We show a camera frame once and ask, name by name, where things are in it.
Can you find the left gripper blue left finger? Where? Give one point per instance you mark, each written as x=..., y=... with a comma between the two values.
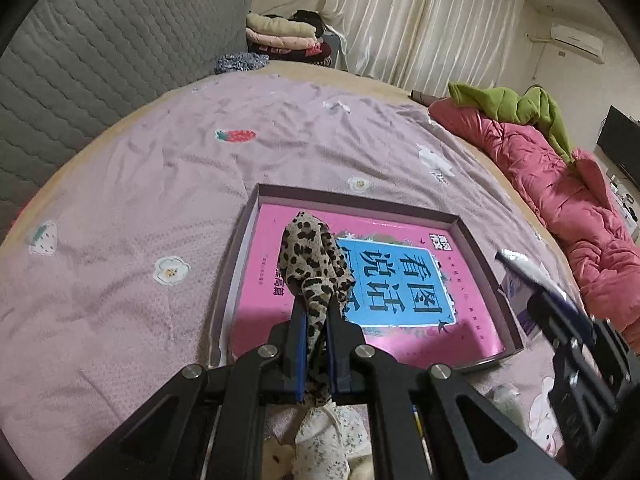
x=286, y=373

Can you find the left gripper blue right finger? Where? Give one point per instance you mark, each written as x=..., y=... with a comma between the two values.
x=342, y=339

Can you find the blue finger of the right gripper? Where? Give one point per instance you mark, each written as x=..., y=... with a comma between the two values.
x=563, y=326
x=570, y=304

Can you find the purple cartoon tissue pack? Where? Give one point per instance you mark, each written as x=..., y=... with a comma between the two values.
x=523, y=278

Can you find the leopard print scrunchie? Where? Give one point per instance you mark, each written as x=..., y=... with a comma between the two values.
x=315, y=269

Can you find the white floral scrunchie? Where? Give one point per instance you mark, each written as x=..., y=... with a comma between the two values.
x=333, y=443

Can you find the teddy bear pink dress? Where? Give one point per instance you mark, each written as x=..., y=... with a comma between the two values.
x=277, y=460

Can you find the pink quilted comforter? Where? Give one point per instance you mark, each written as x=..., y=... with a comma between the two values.
x=574, y=203

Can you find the pink and blue book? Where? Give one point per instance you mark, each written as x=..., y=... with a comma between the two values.
x=418, y=294

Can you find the shallow dark cardboard box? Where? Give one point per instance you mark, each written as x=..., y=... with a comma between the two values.
x=231, y=277

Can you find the pink patterned bed sheet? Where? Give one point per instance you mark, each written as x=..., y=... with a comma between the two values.
x=109, y=275

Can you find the green blanket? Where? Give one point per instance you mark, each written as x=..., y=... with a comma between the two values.
x=533, y=108

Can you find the white air conditioner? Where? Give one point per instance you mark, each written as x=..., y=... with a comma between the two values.
x=579, y=42

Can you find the dark patterned cloth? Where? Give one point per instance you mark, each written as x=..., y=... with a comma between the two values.
x=241, y=62

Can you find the stack of folded clothes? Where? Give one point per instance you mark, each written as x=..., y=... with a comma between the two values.
x=300, y=38

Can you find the white pleated curtain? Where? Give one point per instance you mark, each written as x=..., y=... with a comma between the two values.
x=424, y=45

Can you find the grey quilted headboard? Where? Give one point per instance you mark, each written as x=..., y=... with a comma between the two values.
x=73, y=68

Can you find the black wall television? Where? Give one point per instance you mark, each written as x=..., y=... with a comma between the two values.
x=619, y=140

